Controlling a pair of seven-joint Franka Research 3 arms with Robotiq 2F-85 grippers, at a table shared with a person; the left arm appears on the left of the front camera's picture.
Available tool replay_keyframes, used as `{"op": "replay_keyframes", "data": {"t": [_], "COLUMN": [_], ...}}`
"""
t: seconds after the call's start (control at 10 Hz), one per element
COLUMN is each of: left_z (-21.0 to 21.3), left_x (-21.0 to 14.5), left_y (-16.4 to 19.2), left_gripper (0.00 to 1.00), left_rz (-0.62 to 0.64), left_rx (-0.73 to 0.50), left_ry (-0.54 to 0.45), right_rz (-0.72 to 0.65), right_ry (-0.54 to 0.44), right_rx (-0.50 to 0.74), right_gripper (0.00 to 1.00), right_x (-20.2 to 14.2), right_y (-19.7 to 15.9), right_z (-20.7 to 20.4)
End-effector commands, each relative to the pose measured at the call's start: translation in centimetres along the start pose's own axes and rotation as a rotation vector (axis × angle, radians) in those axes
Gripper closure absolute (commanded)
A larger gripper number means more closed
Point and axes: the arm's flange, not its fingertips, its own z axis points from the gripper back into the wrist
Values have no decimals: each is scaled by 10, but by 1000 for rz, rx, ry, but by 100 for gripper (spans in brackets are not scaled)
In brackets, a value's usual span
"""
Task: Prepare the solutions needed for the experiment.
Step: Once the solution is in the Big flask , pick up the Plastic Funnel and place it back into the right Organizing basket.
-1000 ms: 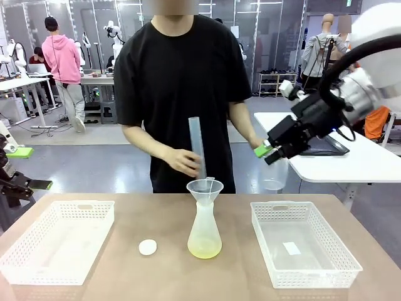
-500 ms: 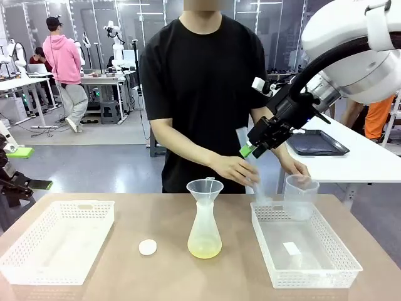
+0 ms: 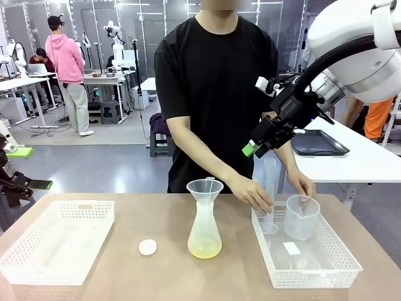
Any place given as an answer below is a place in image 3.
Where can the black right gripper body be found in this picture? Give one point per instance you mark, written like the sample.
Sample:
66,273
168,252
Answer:
296,106

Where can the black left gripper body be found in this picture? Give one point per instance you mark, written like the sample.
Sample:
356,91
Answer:
6,169

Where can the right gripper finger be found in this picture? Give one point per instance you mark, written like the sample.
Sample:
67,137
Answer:
249,149
280,136

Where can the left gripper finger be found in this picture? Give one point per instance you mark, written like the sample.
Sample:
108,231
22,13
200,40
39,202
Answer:
22,152
40,185

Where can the clear plastic measuring cylinder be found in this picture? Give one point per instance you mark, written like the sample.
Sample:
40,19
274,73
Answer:
270,175

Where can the clear plastic funnel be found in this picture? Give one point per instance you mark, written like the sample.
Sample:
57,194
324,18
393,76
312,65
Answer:
203,191

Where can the clear plastic beaker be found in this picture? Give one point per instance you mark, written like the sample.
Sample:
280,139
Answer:
302,225

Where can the translucent plastic conical flask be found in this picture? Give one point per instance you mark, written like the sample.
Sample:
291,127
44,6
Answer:
204,241

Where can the white round flask stopper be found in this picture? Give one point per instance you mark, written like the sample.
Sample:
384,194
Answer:
148,247

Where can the white perforated plastic basket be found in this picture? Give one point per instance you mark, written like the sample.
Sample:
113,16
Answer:
47,269
313,279

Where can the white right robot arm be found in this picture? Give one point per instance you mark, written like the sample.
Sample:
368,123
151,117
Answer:
351,31

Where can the person's left forearm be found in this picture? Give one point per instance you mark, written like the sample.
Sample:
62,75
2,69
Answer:
288,163

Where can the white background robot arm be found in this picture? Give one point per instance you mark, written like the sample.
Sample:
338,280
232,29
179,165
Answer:
117,53

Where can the person's right forearm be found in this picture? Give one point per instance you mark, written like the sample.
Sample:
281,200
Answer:
203,160

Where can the person's right hand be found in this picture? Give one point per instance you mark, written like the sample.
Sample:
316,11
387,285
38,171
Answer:
253,194

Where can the person's left hand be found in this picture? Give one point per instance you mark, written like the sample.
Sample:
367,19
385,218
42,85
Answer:
300,185

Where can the dark grey tray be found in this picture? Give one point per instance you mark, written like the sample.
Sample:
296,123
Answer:
316,142

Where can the mannequin in orange jacket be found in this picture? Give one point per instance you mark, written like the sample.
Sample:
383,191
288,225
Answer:
351,113

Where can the long white desk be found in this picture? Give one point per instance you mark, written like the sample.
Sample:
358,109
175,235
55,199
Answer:
18,83

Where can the person in black T-shirt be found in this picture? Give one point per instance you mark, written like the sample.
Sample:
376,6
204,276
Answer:
213,78

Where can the mannequin with orange trousers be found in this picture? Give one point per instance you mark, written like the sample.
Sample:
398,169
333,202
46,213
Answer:
377,119

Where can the silver laptop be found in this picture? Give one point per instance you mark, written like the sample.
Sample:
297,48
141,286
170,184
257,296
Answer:
37,69

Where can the dark plastic stool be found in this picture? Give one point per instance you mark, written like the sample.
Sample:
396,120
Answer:
158,152

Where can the seated person in red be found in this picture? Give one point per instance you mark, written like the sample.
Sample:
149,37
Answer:
50,66

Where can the dark purple cloth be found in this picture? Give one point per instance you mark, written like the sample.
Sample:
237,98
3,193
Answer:
158,123

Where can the white background robot torso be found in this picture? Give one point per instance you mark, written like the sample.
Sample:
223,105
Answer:
20,56

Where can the grey step stool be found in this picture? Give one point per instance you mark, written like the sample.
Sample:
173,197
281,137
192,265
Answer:
110,113

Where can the person in pink hoodie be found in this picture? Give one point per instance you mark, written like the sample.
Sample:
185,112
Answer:
64,56

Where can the white desk with clutter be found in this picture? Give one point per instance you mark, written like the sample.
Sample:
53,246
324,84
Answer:
106,80

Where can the white computer tower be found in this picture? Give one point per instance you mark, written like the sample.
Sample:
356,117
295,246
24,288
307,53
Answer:
142,98

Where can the empty white table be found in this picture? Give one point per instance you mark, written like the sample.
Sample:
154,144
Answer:
148,84

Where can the seated person in black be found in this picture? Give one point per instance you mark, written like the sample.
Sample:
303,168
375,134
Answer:
110,62

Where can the black tripod pole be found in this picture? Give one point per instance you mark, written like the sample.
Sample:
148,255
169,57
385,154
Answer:
137,72

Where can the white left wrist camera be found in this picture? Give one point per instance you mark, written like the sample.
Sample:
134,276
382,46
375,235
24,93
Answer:
3,130

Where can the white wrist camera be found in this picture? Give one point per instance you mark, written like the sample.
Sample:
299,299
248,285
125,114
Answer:
263,84
3,130

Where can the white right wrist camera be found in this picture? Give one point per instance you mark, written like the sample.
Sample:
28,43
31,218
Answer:
263,84

